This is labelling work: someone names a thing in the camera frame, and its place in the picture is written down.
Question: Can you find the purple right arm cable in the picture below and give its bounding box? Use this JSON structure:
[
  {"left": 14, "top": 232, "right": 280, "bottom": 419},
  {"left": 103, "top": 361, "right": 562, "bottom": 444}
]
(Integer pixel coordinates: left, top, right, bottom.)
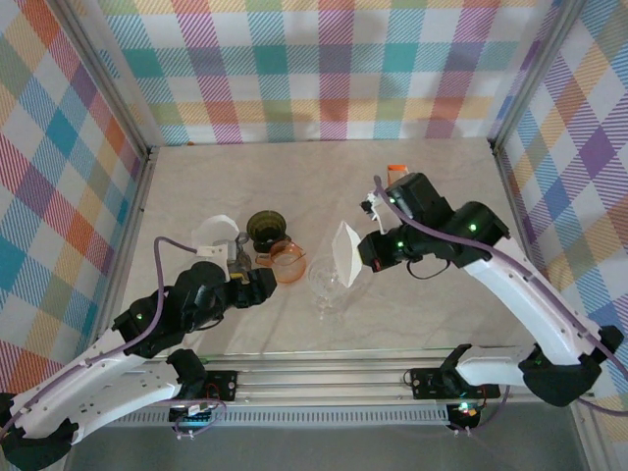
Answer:
[{"left": 372, "top": 174, "right": 628, "bottom": 436}]

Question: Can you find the orange transparent plastic dripper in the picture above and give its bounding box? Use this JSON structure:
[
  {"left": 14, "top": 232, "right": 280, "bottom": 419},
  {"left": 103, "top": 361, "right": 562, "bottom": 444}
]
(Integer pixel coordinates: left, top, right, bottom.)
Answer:
[{"left": 254, "top": 237, "right": 309, "bottom": 285}]

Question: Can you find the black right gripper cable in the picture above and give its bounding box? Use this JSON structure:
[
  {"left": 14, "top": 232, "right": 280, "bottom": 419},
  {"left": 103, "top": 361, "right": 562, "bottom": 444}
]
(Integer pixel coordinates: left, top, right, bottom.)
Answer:
[{"left": 405, "top": 258, "right": 451, "bottom": 282}]

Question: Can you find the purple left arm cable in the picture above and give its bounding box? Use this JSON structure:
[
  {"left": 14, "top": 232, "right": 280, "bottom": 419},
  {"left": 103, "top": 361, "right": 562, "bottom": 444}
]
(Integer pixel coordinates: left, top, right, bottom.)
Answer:
[{"left": 0, "top": 236, "right": 202, "bottom": 443}]

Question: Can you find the aluminium corner post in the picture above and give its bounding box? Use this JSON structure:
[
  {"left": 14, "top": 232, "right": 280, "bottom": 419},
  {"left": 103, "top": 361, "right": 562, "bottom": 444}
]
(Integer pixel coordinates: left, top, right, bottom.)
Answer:
[
  {"left": 488, "top": 0, "right": 588, "bottom": 151},
  {"left": 56, "top": 0, "right": 159, "bottom": 161}
]

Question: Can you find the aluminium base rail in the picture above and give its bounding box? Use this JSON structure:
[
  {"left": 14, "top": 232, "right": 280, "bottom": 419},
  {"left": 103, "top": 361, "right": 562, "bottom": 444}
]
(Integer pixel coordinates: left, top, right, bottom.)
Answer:
[{"left": 125, "top": 348, "right": 598, "bottom": 408}]

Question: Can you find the white paper coffee filter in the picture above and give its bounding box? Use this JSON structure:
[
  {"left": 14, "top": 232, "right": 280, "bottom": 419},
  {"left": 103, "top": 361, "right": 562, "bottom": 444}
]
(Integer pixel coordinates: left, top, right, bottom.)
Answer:
[
  {"left": 189, "top": 213, "right": 241, "bottom": 252},
  {"left": 331, "top": 220, "right": 365, "bottom": 289}
]

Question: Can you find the clear plastic dripper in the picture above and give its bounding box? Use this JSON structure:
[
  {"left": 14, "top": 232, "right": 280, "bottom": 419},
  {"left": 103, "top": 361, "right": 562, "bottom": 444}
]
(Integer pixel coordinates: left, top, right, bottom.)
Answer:
[{"left": 306, "top": 258, "right": 347, "bottom": 323}]

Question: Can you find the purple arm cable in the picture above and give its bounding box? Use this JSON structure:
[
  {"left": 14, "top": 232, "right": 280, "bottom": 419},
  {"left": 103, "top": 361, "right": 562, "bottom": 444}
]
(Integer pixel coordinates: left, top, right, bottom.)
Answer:
[
  {"left": 372, "top": 174, "right": 628, "bottom": 436},
  {"left": 0, "top": 236, "right": 202, "bottom": 443}
]

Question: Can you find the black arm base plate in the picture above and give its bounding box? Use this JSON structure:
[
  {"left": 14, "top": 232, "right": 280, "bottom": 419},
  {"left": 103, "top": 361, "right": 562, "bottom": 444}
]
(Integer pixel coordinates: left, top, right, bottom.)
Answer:
[
  {"left": 409, "top": 366, "right": 500, "bottom": 400},
  {"left": 205, "top": 371, "right": 240, "bottom": 401}
]

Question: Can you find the grey slotted cable duct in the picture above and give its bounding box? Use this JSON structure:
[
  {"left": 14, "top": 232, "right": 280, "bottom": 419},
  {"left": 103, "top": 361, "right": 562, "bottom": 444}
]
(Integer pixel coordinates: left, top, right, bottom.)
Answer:
[{"left": 90, "top": 409, "right": 451, "bottom": 428}]

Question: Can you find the olive green plastic dripper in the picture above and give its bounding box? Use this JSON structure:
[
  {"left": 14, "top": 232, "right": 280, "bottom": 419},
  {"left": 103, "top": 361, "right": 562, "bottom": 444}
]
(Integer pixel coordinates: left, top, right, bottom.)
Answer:
[{"left": 245, "top": 209, "right": 288, "bottom": 252}]

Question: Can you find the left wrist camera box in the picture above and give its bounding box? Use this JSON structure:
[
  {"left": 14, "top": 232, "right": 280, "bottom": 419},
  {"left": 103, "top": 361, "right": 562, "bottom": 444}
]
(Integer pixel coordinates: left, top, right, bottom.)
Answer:
[{"left": 189, "top": 243, "right": 233, "bottom": 290}]

